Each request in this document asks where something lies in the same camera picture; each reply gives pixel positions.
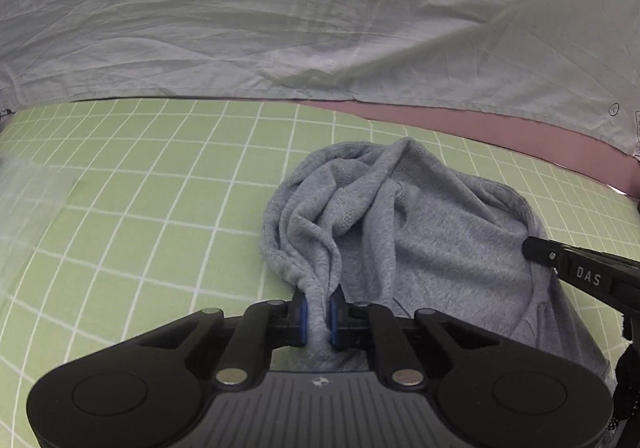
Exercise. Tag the green grid mat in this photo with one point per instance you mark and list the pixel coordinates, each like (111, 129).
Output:
(150, 208)

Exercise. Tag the carrot print grey sheet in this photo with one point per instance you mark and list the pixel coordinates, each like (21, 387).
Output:
(200, 18)

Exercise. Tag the grey hoodie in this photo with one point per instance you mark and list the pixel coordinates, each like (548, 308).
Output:
(440, 248)

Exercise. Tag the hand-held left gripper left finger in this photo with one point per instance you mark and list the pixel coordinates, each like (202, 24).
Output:
(300, 324)

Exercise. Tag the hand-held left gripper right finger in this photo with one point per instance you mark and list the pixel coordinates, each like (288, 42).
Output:
(335, 328)

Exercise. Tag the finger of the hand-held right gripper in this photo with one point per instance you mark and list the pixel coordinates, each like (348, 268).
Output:
(540, 250)

